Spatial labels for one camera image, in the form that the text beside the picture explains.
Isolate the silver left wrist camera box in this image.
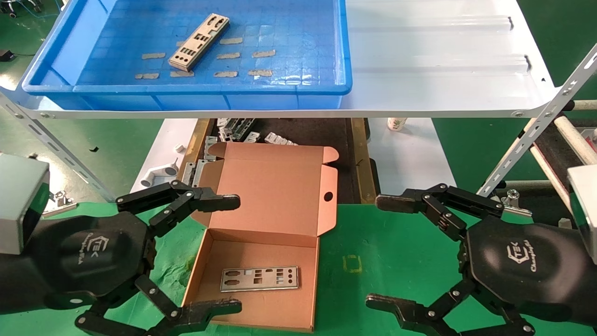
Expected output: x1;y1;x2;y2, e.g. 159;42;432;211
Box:
0;153;50;255

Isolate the white pipe fitting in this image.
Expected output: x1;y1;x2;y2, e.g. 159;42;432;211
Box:
140;158;179;188

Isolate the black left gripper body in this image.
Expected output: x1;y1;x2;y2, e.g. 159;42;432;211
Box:
0;212;155;314

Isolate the brown cardboard box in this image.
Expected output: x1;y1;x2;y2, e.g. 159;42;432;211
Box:
180;141;339;333

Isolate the white plastic tube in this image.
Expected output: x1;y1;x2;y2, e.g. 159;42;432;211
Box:
553;115;597;165
529;145;574;210
562;99;597;111

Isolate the black chair wheel base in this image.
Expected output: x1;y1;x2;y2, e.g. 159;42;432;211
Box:
0;0;42;18

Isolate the blue plastic tray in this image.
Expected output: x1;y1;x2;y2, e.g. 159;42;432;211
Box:
22;0;353;111

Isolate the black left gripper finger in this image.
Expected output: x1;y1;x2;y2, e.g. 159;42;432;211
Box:
75;274;242;336
116;180;241;236

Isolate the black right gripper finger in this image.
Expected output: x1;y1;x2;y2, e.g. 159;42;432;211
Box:
375;183;504;241
365;279;536;336

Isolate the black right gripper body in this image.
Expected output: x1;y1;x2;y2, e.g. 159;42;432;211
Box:
462;216;597;322

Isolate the white metal shelf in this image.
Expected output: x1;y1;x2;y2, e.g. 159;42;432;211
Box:
0;0;558;119

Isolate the white slotted angle strut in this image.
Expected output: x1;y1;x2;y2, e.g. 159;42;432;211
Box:
473;43;597;202
0;91;117;202

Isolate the silver binder clip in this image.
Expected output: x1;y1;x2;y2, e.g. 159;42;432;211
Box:
497;189;533;217
43;190;77;218

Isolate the green cloth mat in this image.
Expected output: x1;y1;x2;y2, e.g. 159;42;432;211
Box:
0;202;597;336

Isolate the metal io shield plate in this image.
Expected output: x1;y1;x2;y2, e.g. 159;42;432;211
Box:
168;13;230;72
220;266;299;293

